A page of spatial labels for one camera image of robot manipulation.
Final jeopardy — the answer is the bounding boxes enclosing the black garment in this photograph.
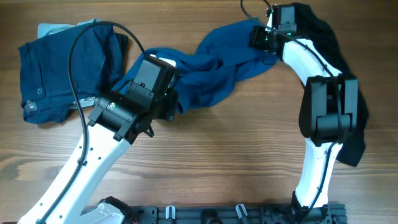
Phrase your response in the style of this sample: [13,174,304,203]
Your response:
[294,2,369,167]

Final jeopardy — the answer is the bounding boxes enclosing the light blue folded garment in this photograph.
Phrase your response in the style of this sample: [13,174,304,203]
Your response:
[37,18,101,39]

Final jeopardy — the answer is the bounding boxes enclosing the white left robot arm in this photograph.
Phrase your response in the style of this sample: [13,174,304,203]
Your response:
[19,88,178,223]

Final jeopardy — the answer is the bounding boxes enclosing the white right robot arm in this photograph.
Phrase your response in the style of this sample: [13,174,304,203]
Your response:
[249,26,359,220]

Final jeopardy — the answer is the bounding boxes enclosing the folded dark blue shorts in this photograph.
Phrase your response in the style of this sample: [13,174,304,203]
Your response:
[19,24,129,124]

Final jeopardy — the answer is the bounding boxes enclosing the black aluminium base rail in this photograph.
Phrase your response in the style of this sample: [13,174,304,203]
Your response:
[79,203,348,224]

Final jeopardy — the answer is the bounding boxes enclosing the blue t-shirt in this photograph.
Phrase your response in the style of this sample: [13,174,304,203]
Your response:
[113,19,279,114]

